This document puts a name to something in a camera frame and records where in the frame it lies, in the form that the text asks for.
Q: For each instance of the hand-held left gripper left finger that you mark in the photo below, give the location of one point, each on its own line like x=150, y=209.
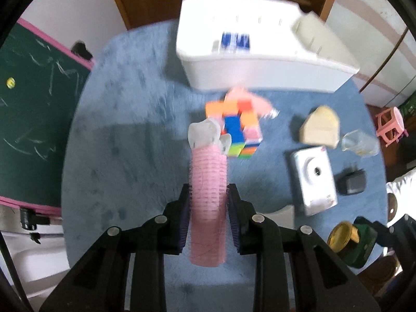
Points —
x=183, y=221

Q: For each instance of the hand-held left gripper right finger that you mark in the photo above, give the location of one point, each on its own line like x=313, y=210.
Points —
x=234, y=221

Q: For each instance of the black charger adapter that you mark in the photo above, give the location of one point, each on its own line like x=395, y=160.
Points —
x=351, y=182

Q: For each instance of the colourful puzzle cube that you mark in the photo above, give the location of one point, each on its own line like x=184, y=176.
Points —
x=234, y=126

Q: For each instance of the pink ruffled object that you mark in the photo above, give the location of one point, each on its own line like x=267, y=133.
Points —
x=260, y=104

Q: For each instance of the beige house-shaped box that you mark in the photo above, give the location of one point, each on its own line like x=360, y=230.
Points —
x=320, y=126

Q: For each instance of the white plastic storage bin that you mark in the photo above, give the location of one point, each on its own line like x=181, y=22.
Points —
x=260, y=71

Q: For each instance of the green round tin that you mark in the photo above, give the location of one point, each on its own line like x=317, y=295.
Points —
x=365, y=243

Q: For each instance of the white bedding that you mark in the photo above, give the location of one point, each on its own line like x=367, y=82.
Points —
x=403, y=185

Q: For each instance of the gold round tin lid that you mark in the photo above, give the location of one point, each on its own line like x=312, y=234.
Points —
x=336, y=245

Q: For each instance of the blue fuzzy mat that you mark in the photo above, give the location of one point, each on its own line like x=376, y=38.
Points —
x=123, y=156

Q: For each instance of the white box with round hole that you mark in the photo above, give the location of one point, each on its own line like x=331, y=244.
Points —
x=313, y=182

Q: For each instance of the clear glass cup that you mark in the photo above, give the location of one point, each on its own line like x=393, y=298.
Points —
x=360, y=143

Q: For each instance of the pink plastic stool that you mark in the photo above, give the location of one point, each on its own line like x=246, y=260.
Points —
x=390, y=125

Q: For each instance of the green bag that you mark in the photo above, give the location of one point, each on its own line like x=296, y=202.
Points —
x=409, y=107

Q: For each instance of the black chalkboard hinge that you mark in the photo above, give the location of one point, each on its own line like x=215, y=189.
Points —
x=31, y=219

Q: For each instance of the white rounded plastic furniture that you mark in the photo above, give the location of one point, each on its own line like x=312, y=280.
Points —
x=32, y=263

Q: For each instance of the blue white packet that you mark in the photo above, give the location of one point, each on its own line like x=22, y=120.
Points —
x=235, y=42

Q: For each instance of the black chalkboard knob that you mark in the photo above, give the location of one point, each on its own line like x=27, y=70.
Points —
x=81, y=50

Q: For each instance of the yellow round magnet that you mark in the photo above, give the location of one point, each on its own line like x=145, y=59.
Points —
x=11, y=82

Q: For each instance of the green chalkboard pink frame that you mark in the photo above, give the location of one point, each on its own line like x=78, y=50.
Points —
x=32, y=130

